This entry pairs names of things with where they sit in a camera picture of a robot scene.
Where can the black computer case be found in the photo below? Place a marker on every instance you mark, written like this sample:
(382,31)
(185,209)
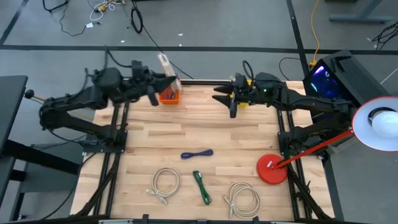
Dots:
(351,77)

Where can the orange plastic basket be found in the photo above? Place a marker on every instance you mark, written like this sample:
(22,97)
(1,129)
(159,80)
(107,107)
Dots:
(169,101)

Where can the black aluminium table frame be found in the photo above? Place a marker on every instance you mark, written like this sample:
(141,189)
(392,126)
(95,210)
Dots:
(199,81)

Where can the black desk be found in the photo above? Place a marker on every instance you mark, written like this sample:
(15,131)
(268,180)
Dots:
(11,102)

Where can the yellow plastic basket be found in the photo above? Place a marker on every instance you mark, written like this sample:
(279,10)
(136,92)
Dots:
(248,82)

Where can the red desk lamp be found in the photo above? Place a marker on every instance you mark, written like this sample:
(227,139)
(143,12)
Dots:
(270,169)

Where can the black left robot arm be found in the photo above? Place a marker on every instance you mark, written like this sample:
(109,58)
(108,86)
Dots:
(77,99)

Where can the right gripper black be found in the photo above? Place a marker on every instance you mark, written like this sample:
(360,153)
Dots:
(261,90)

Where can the wooden stick black knob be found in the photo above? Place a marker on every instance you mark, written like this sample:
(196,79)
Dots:
(29,93)

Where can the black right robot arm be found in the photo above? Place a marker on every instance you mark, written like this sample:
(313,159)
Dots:
(311,102)

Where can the grey desk leg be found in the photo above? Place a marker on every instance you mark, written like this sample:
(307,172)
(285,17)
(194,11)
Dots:
(360,17)

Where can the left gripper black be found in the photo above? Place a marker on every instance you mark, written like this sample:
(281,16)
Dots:
(141,79)

